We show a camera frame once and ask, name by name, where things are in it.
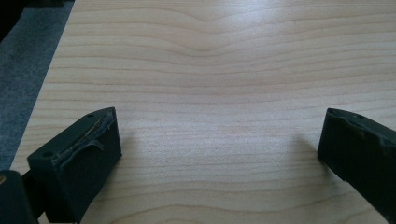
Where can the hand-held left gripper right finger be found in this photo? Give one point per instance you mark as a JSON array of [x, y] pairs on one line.
[[358, 149]]

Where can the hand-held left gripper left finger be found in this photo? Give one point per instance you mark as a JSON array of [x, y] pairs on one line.
[[79, 161]]

